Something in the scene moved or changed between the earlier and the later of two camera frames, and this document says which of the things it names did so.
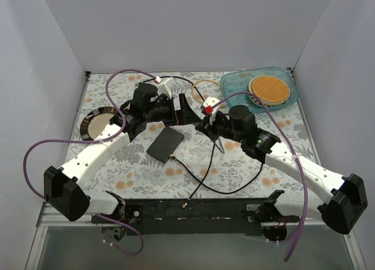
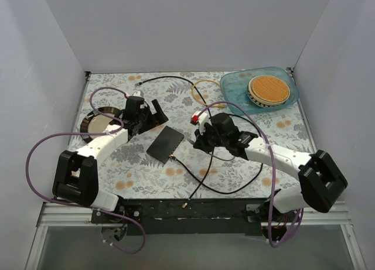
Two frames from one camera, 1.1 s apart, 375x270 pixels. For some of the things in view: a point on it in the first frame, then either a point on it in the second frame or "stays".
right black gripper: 212,125 to 203,138
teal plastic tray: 238,82 stays
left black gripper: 177,112 to 149,118
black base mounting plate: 188,216 stays
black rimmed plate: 94,121 stays
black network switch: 165,144 stays
